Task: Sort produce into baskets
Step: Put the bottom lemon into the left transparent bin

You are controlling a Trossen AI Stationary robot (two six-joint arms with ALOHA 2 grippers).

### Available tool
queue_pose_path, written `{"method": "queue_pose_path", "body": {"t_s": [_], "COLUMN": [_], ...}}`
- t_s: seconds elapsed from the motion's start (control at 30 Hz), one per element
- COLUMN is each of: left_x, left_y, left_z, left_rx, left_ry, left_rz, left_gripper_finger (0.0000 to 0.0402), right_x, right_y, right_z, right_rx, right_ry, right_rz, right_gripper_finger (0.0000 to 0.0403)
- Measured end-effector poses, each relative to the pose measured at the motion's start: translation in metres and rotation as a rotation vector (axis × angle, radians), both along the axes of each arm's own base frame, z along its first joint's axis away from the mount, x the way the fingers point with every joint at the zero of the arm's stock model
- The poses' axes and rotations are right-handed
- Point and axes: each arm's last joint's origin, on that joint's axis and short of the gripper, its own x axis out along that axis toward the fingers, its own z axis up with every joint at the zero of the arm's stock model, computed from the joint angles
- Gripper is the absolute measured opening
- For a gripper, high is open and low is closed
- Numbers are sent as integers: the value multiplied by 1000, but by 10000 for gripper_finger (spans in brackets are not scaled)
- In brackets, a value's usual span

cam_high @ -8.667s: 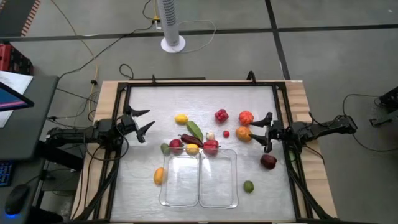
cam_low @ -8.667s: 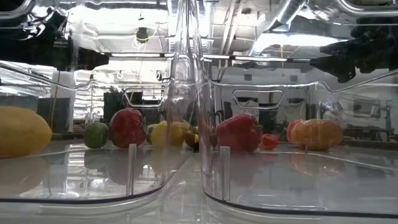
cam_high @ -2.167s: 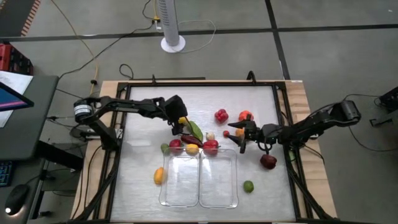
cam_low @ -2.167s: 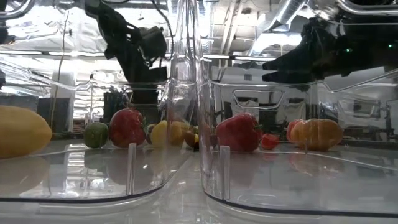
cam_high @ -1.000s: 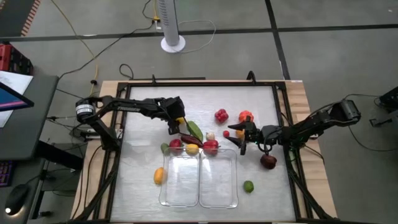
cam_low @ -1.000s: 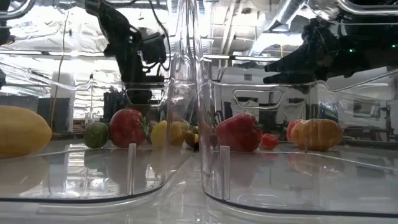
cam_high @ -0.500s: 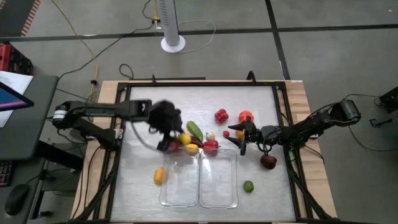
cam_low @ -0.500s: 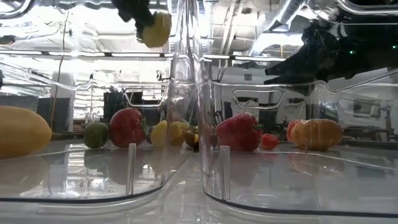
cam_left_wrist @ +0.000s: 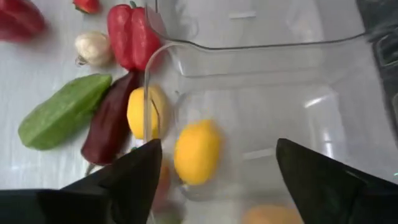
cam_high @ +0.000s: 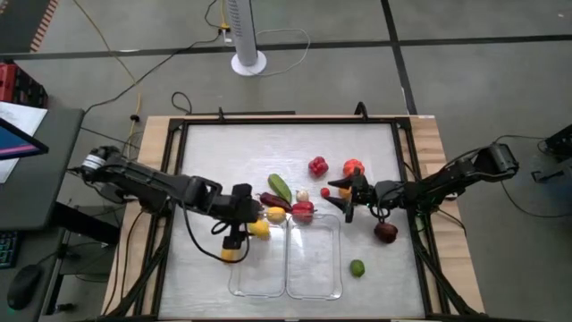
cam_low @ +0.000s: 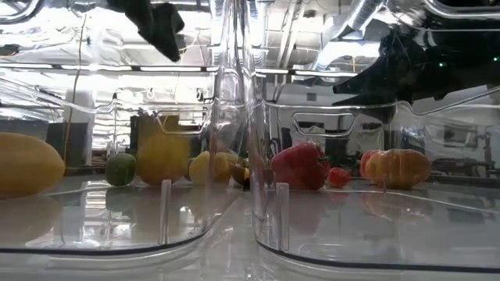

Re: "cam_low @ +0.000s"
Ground yellow lemon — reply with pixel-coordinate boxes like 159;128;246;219
136;134;191;187
188;151;232;186

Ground green avocado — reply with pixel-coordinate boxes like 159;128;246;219
105;152;138;187

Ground clear plastic bin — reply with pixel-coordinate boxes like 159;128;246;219
234;0;500;274
0;0;253;257

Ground orange-yellow mango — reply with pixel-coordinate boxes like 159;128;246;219
0;131;66;198

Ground small red tomato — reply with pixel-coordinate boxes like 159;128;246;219
327;167;352;189

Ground red bell pepper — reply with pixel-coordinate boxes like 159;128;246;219
271;140;331;191

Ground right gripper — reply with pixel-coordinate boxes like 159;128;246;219
331;27;500;124

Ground orange potato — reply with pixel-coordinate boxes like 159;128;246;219
366;148;432;191

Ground thin hanging cable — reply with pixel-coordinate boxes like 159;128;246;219
62;13;88;165

